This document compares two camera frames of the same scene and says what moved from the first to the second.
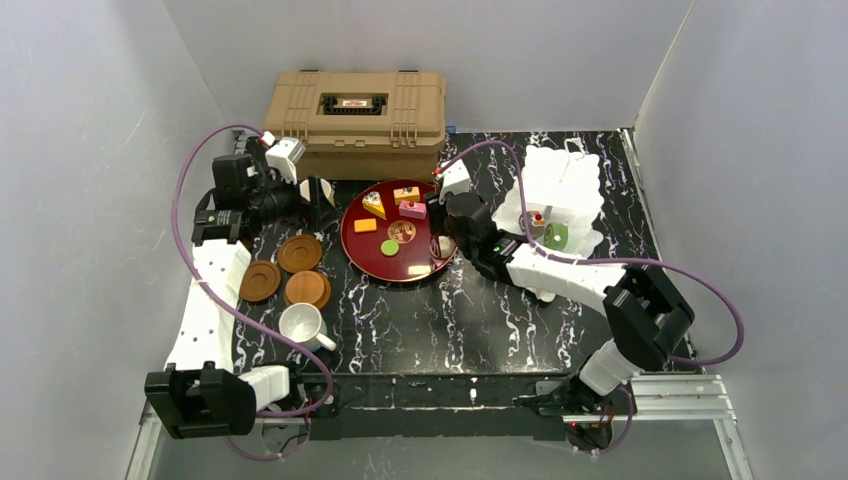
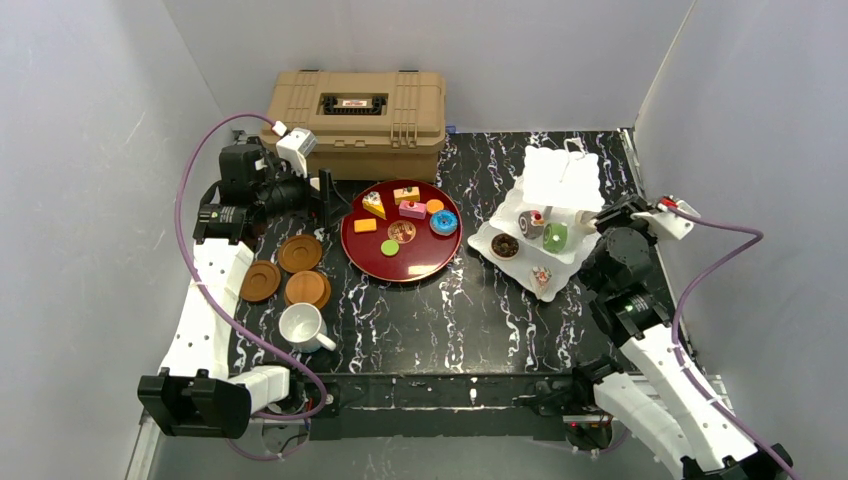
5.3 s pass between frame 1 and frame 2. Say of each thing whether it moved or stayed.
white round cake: moved
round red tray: stayed
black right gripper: moved
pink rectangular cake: stayed
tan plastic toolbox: stayed
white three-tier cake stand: stayed
